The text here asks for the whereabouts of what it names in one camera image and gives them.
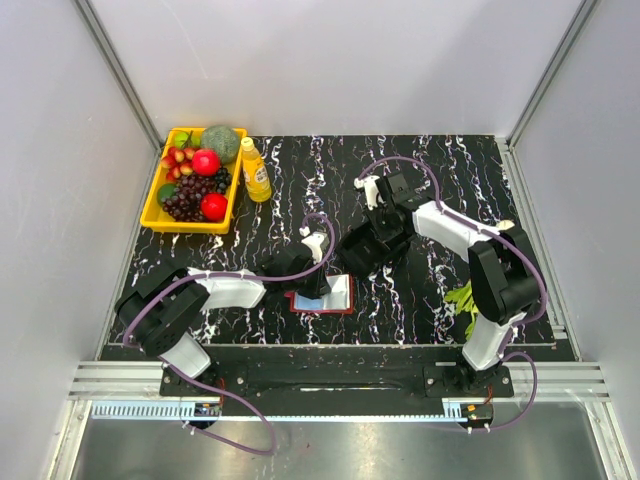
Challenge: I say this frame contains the black card dispenser box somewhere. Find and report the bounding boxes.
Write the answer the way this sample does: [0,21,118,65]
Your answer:
[336,222,413,278]

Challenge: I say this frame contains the red leather card holder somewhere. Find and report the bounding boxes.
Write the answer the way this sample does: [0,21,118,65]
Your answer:
[285,274,354,314]

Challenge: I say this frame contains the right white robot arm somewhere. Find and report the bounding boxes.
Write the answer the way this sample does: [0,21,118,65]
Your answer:
[354,174,546,396]

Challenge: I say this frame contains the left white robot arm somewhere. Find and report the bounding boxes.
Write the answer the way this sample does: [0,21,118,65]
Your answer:
[114,228,330,395]

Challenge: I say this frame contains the yellow juice bottle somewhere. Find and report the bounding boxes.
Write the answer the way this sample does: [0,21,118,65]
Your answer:
[241,137,272,203]

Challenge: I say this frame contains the red apple lower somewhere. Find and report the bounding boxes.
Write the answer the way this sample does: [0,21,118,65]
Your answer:
[200,193,228,223]

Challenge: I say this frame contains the red apple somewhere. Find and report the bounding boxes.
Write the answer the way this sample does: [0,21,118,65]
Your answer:
[200,193,228,223]
[191,149,221,176]

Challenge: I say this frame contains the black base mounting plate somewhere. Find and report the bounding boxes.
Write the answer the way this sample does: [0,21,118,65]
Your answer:
[158,343,515,401]

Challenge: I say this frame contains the dark purple grape bunch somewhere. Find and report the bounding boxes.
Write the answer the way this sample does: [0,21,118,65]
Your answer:
[159,168,232,223]

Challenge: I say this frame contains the red apple upper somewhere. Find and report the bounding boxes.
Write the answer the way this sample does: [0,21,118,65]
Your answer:
[191,149,221,176]

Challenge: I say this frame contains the green broccoli head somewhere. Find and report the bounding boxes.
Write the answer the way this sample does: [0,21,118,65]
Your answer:
[200,125,241,165]

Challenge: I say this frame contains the green lime fruit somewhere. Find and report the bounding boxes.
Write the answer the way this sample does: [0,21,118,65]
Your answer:
[156,183,178,206]

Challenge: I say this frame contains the yellow plastic tray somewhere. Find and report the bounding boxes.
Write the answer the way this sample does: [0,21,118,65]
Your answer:
[140,126,247,234]

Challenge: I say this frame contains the small red fruits cluster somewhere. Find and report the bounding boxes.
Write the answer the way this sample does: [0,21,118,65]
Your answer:
[160,147,196,183]

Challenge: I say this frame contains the green pear fruit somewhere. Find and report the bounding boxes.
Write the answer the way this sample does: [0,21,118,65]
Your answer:
[173,130,201,150]

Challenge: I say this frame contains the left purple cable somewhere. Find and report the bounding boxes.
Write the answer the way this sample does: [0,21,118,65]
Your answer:
[120,213,335,456]

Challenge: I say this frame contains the purple cable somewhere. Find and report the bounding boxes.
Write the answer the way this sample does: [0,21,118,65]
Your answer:
[354,157,549,434]
[120,213,335,456]

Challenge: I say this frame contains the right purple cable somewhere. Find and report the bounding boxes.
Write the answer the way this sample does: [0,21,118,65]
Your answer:
[354,157,549,434]

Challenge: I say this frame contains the aluminium frame rail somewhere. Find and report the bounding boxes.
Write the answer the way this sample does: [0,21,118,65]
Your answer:
[70,361,610,402]

